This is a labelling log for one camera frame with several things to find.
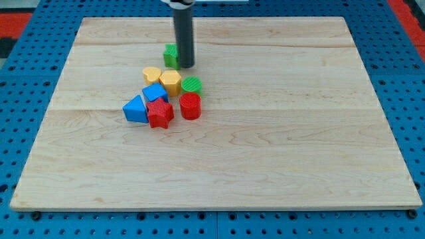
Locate yellow heart block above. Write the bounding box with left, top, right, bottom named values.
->
left=142, top=66, right=162, bottom=86

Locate blue triangle block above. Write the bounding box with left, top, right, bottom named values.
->
left=122, top=95, right=149, bottom=123

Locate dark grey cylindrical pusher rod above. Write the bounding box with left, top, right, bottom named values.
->
left=172, top=3, right=195, bottom=68

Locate light wooden board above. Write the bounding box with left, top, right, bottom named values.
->
left=10, top=17, right=422, bottom=212

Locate red star block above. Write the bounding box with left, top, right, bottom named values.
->
left=147, top=98, right=174, bottom=129

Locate blue cube block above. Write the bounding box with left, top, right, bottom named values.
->
left=142, top=82, right=169, bottom=103

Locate yellow hexagon block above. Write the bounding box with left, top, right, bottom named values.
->
left=159, top=70, right=182, bottom=97

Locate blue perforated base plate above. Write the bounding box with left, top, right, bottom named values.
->
left=1, top=1, right=424, bottom=238

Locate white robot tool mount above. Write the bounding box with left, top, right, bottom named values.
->
left=161, top=0, right=195, bottom=7

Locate green star block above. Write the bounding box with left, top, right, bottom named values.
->
left=163, top=43, right=181, bottom=70

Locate green cylinder block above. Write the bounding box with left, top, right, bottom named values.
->
left=181, top=76, right=203, bottom=96

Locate red cylinder block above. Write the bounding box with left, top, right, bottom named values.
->
left=179, top=92, right=202, bottom=120

